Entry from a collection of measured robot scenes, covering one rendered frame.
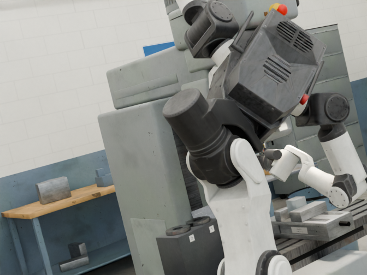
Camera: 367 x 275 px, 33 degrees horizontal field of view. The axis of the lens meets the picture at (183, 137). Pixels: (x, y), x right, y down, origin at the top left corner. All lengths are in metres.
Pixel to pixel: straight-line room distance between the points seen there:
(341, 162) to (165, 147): 0.87
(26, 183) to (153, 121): 3.91
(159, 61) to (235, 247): 1.16
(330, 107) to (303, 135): 5.68
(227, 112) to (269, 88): 0.14
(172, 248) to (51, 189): 3.85
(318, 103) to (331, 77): 6.17
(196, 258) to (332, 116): 0.68
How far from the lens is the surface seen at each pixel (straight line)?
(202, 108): 1.57
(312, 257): 2.43
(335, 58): 8.16
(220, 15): 1.87
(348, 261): 2.38
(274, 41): 1.77
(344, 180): 1.99
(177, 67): 2.56
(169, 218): 2.66
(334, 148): 1.98
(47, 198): 5.91
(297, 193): 4.96
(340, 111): 1.92
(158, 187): 2.66
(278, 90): 1.71
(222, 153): 1.61
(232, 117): 1.65
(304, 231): 2.44
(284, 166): 2.17
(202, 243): 2.18
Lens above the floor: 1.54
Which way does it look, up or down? 4 degrees down
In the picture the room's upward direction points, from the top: 14 degrees counter-clockwise
